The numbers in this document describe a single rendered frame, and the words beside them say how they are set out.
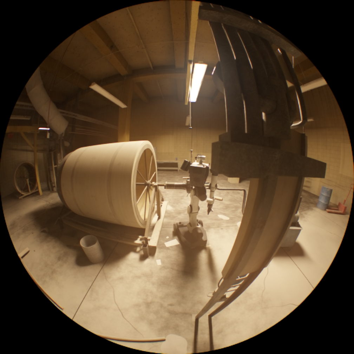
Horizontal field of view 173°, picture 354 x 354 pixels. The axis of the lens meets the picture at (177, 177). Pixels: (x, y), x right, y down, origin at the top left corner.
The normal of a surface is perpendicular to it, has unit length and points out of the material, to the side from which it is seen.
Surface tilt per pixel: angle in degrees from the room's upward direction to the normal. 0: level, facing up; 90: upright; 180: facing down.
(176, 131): 90
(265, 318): 0
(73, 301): 0
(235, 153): 90
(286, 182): 90
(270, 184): 90
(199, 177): 110
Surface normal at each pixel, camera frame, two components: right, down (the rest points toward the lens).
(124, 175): -0.03, -0.20
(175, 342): 0.07, -1.00
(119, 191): -0.04, 0.04
